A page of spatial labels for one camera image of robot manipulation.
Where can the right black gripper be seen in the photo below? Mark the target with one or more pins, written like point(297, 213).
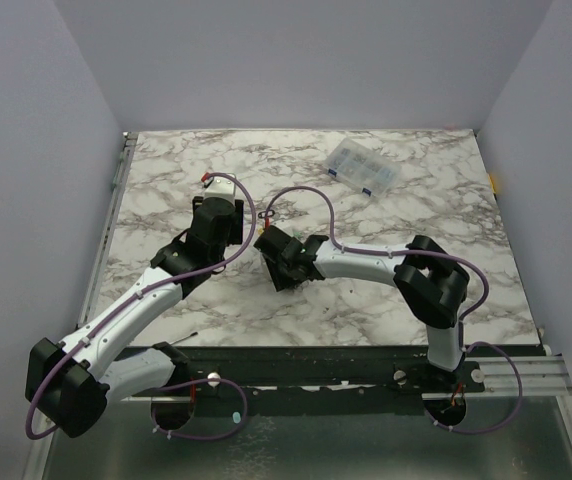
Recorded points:
point(270, 248)

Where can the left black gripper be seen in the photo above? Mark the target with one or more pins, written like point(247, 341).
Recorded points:
point(236, 230)

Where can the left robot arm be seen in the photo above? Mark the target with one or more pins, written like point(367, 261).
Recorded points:
point(74, 380)

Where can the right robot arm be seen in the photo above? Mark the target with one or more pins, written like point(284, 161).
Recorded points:
point(432, 286)

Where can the clear plastic organizer box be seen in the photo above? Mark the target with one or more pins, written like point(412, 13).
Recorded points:
point(362, 169)

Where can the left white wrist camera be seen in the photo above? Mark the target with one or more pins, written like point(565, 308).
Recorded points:
point(219, 187)

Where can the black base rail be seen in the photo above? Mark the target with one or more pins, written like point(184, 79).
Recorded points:
point(311, 381)

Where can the left aluminium side rail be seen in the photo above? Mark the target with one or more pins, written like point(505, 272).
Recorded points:
point(118, 183)

